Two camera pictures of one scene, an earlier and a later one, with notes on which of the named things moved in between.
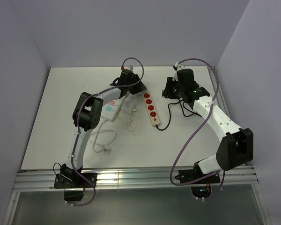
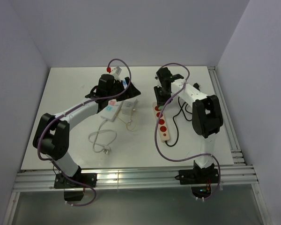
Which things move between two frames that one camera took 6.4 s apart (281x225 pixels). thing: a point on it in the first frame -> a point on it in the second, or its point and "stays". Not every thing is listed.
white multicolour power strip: (110, 109) stays
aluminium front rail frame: (244, 176) stays
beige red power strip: (155, 120) -> (163, 126)
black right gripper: (167, 93) -> (159, 101)
